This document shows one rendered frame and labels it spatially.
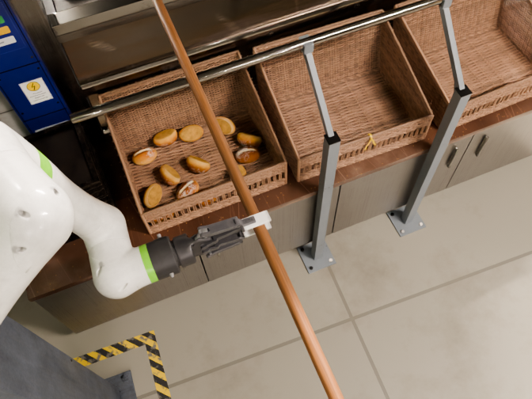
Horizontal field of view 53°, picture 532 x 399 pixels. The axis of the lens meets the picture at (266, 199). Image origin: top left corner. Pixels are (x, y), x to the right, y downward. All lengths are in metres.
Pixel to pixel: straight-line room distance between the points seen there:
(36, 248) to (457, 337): 1.99
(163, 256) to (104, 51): 0.92
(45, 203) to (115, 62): 1.17
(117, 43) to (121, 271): 0.94
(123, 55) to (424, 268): 1.61
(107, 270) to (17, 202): 0.44
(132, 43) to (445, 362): 1.78
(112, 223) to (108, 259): 0.09
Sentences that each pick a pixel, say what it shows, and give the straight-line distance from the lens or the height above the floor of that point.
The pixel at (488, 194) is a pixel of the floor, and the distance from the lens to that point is 2.88.
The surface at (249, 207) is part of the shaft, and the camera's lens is 1.30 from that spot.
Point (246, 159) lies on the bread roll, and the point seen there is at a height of 0.62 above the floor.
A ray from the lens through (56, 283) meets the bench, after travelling 2.04.
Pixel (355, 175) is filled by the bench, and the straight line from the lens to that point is 2.09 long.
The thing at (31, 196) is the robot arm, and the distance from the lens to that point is 0.86.
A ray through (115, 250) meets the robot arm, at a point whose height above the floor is 1.23.
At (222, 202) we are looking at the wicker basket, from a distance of 1.98.
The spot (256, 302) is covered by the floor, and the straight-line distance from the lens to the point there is 2.47.
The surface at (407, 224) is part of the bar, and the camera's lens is 2.67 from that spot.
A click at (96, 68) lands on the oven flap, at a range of 1.97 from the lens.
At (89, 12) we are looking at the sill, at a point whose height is 1.18.
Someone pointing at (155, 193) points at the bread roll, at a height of 0.64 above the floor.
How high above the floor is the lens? 2.34
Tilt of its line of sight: 61 degrees down
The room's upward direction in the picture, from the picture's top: 3 degrees counter-clockwise
